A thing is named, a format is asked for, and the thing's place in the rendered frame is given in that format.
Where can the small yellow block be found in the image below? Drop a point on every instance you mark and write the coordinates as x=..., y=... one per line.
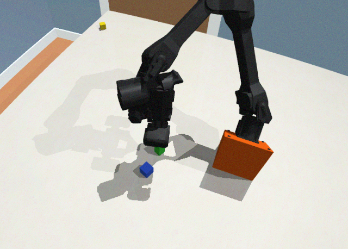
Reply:
x=102, y=25

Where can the blue cube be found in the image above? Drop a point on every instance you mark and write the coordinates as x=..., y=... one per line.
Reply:
x=146, y=169

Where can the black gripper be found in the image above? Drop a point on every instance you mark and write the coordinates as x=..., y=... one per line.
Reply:
x=157, y=133

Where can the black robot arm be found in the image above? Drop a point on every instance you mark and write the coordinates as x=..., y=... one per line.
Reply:
x=134, y=93

